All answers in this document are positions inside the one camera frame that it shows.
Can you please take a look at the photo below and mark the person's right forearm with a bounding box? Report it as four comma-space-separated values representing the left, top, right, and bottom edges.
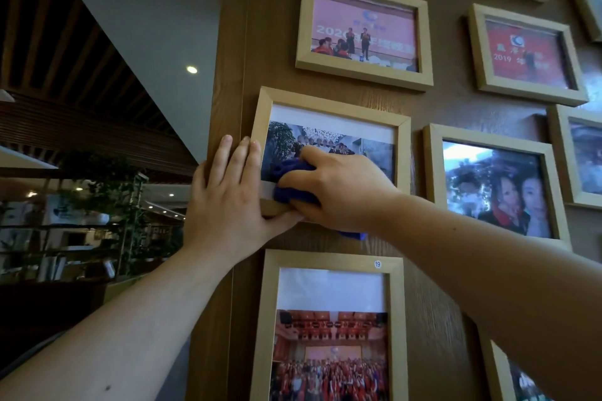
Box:
376, 193, 602, 401

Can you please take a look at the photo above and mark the person's left hand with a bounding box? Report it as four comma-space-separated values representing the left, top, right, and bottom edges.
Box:
183, 135, 304, 271

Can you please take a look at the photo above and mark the person's right hand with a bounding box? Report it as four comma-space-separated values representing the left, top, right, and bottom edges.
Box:
275, 146, 406, 234

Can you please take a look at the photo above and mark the array of wooden picture frames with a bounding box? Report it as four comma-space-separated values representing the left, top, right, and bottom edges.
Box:
249, 0, 602, 401

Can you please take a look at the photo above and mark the background display shelf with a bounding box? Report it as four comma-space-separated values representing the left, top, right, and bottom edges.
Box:
0, 189, 118, 285

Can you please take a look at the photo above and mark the person's left forearm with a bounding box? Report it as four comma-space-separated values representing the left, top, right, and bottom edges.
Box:
0, 246, 237, 401

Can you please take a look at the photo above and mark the blue cleaning cloth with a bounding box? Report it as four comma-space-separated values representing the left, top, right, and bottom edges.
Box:
271, 158, 368, 242

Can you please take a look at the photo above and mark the outdoor group photo frame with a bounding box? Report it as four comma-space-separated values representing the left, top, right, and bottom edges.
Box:
249, 86, 413, 219

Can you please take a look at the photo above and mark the green indoor plant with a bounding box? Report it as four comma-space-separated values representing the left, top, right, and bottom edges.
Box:
59, 152, 185, 277

